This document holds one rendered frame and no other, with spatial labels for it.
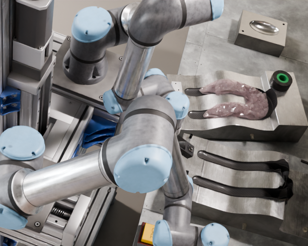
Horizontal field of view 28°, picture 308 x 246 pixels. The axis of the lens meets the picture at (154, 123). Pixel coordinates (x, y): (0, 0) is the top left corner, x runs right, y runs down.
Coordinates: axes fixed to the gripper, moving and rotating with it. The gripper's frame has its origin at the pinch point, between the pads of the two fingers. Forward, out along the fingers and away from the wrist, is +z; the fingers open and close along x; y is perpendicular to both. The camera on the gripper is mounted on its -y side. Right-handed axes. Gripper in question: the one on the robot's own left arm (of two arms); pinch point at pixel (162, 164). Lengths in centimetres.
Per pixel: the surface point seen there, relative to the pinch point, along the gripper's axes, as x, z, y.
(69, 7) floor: -152, 85, 64
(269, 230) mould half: 15.5, 0.3, -39.3
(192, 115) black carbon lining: -23.8, -0.4, -7.7
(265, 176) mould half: 0.5, -8.1, -34.4
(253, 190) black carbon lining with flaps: 5.6, -6.2, -30.9
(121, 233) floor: -14, 85, 4
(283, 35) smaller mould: -77, -2, -40
